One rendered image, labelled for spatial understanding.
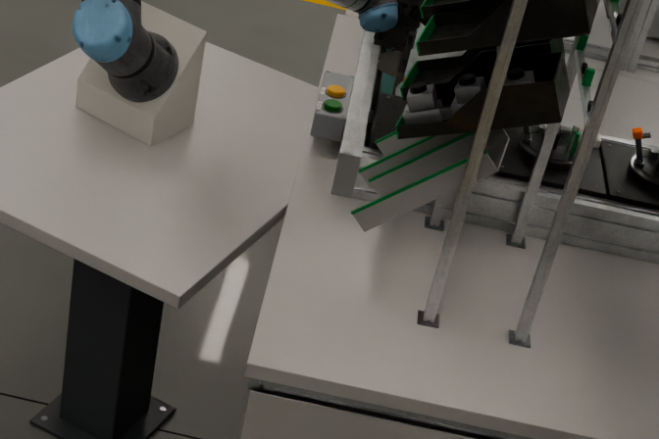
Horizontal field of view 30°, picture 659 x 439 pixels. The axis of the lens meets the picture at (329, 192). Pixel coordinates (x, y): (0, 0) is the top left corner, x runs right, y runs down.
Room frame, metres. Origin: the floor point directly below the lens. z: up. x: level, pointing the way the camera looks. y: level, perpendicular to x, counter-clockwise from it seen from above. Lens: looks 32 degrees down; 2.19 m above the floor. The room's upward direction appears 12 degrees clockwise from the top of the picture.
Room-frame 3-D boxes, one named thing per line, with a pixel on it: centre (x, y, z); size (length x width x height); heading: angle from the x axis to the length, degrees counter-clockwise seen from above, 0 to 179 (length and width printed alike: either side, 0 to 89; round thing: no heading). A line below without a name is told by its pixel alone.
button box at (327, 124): (2.42, 0.03, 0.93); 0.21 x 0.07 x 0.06; 0
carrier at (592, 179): (2.33, -0.44, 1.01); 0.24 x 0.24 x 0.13; 0
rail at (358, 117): (2.61, -0.03, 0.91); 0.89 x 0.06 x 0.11; 0
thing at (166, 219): (2.26, 0.39, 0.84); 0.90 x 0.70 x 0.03; 159
